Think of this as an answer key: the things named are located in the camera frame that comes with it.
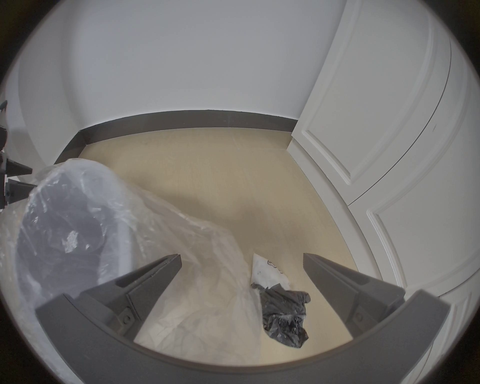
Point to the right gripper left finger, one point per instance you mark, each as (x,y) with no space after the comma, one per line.
(131,300)

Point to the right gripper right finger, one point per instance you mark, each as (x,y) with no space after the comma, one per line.
(356,300)

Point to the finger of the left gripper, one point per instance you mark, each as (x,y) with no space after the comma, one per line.
(18,189)
(17,168)

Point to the clear plastic bag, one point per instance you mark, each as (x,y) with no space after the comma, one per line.
(195,262)

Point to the light grey trash bin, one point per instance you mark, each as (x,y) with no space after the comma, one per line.
(120,247)

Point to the crumpled black plastic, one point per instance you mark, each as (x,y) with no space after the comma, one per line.
(285,315)

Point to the white printed paper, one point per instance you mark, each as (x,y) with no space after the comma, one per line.
(268,272)

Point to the white wardrobe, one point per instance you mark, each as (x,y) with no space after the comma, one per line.
(375,112)

